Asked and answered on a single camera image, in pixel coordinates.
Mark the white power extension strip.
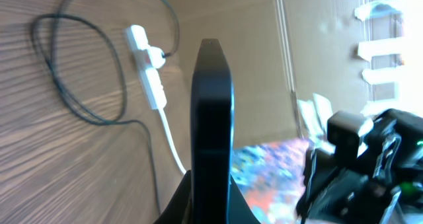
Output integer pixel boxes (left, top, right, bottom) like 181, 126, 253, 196
125, 24, 167, 110

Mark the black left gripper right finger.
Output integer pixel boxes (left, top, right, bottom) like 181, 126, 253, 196
229, 176, 260, 224

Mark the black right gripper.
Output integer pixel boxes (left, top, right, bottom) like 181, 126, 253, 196
295, 144, 401, 224

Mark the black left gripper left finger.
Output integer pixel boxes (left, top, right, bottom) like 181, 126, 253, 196
154, 170, 192, 224

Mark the white power strip cord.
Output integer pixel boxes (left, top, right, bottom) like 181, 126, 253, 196
157, 108, 188, 175

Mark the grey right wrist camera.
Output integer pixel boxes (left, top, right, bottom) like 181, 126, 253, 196
327, 111, 374, 163

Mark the black USB charging cable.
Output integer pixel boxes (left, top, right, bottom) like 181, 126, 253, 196
30, 0, 181, 215

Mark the white charger plug adapter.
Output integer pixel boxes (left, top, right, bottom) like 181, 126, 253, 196
141, 46, 166, 69

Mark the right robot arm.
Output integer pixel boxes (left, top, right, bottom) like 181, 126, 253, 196
296, 108, 422, 224

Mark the blue Samsung Galaxy smartphone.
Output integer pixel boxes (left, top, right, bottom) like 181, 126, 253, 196
190, 38, 234, 224

